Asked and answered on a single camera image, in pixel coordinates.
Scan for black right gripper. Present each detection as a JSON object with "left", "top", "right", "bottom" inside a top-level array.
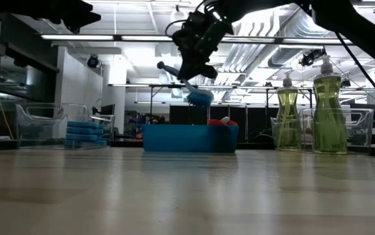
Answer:
[{"left": 175, "top": 31, "right": 227, "bottom": 82}]

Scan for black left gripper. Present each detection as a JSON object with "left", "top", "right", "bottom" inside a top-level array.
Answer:
[{"left": 0, "top": 0, "right": 102, "bottom": 33}]

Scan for blue dish brush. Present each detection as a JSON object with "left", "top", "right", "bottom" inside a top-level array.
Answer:
[{"left": 157, "top": 60, "right": 215, "bottom": 108}]

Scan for yellow soap pump bottle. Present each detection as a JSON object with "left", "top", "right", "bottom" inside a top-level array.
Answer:
[
  {"left": 311, "top": 54, "right": 348, "bottom": 155},
  {"left": 275, "top": 70, "right": 301, "bottom": 151}
]

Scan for black partition panels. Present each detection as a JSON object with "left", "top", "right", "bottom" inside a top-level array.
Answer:
[{"left": 169, "top": 104, "right": 275, "bottom": 135}]

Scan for blue plastic bin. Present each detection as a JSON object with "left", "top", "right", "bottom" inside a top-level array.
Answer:
[{"left": 141, "top": 124, "right": 240, "bottom": 153}]

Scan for black chair backrest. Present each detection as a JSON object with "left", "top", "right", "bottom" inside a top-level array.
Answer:
[{"left": 254, "top": 133, "right": 275, "bottom": 144}]

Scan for small black monitor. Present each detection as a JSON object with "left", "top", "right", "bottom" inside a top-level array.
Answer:
[{"left": 100, "top": 103, "right": 116, "bottom": 116}]

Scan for clear plastic bin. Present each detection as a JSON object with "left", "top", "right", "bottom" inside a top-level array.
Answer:
[
  {"left": 269, "top": 107, "right": 374, "bottom": 155},
  {"left": 14, "top": 102, "right": 116, "bottom": 149}
]

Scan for black overhead frame bar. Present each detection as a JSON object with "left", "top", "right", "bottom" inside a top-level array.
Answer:
[{"left": 40, "top": 34, "right": 354, "bottom": 46}]

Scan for black metal table frame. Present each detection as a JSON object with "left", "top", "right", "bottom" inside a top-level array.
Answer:
[{"left": 108, "top": 83, "right": 314, "bottom": 135}]

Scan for black ceiling spot camera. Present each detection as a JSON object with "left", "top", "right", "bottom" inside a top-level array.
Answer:
[{"left": 87, "top": 54, "right": 100, "bottom": 69}]

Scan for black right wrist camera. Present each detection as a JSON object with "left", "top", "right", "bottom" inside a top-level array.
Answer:
[{"left": 172, "top": 11, "right": 207, "bottom": 42}]

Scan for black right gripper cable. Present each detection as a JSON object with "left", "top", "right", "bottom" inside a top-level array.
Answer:
[{"left": 164, "top": 18, "right": 188, "bottom": 37}]

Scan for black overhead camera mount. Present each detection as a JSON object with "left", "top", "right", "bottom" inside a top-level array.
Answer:
[{"left": 299, "top": 48, "right": 327, "bottom": 68}]

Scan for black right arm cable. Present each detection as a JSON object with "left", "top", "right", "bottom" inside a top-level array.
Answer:
[{"left": 333, "top": 31, "right": 375, "bottom": 114}]

